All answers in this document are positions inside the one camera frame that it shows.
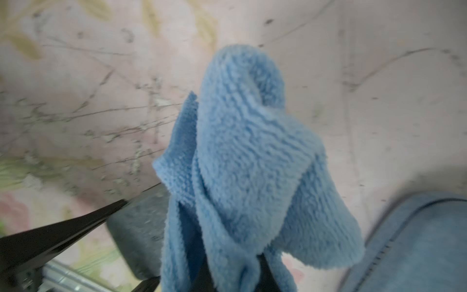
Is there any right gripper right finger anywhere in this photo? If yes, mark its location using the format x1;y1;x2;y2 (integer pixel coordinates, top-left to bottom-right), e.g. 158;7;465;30
255;254;281;292

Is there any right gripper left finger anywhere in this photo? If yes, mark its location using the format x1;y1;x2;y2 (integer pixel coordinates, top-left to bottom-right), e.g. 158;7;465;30
190;257;217;292

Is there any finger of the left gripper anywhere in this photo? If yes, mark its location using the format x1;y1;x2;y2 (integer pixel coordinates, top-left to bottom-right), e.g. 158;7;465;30
132;277;160;292
1;200;128;274

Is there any dark grey eyeglass case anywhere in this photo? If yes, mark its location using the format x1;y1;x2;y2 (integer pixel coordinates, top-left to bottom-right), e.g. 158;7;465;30
106;183;170;280

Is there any blue microfiber cloth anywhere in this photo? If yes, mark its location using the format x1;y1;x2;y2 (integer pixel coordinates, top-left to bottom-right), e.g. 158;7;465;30
153;45;365;292

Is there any blue eyeglass case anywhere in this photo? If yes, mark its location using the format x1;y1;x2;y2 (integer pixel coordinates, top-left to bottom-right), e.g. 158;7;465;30
340;192;467;292

